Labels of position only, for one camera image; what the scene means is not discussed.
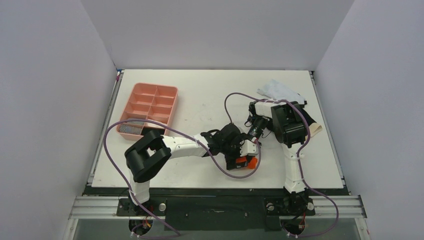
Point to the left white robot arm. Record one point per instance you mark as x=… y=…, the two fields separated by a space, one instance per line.
x=149 y=154

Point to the aluminium mounting rail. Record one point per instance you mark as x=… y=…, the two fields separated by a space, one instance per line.
x=105 y=208

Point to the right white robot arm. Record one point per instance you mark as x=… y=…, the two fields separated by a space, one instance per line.
x=291 y=130

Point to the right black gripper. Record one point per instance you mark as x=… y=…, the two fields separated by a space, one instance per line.
x=251 y=133

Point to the orange underwear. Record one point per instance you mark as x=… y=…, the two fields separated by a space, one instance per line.
x=249 y=162

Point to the light blue underwear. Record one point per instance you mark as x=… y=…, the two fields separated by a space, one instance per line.
x=278 y=91

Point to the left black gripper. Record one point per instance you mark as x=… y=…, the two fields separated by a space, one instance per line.
x=230 y=161

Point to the grey striped rolled underwear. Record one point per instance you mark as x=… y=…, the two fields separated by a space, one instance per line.
x=131 y=129

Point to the black underwear beige waistband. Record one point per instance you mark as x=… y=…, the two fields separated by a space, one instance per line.
x=314 y=127

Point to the pink divided storage tray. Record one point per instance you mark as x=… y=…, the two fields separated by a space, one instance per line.
x=151 y=102

